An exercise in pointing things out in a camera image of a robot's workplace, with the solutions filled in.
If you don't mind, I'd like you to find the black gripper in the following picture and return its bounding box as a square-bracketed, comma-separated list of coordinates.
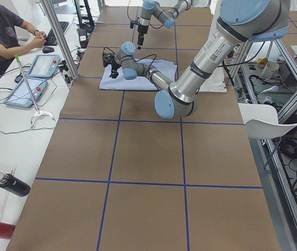
[109, 61, 121, 78]
[138, 25, 149, 50]

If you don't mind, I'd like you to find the blue striped button shirt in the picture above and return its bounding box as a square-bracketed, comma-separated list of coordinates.
[99, 59, 178, 92]

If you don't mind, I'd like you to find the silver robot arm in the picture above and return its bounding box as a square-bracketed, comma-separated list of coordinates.
[102, 0, 290, 119]
[131, 0, 194, 50]

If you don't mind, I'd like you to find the black keyboard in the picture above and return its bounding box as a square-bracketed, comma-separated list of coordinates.
[43, 20, 70, 47]

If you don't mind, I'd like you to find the black computer mouse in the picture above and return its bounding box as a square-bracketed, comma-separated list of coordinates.
[42, 47, 54, 53]

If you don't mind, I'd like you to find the upper teach pendant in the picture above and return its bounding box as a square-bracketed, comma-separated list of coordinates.
[27, 54, 60, 78]

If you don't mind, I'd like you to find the teach pendant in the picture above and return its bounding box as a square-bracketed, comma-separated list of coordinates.
[27, 54, 60, 78]
[4, 77, 48, 108]

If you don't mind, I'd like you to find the green white grabber stick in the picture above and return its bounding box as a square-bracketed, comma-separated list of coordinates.
[15, 54, 56, 129]

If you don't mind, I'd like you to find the lower teach pendant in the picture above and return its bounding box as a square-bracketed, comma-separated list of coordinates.
[4, 77, 48, 108]

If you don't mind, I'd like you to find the seated person dark shirt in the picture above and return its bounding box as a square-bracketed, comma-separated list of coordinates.
[0, 5, 47, 75]

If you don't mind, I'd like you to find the black water bottle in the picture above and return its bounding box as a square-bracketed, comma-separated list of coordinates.
[0, 172, 30, 197]

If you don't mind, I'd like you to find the white plastic chair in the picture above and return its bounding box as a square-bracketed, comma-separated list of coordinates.
[238, 103, 297, 140]

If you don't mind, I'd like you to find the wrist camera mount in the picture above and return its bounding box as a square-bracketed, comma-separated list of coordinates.
[130, 20, 138, 29]
[102, 52, 115, 68]

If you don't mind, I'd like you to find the black camera cable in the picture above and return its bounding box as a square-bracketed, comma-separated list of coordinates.
[135, 54, 157, 71]

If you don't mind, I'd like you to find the aluminium frame post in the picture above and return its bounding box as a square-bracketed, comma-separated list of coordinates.
[40, 0, 78, 79]

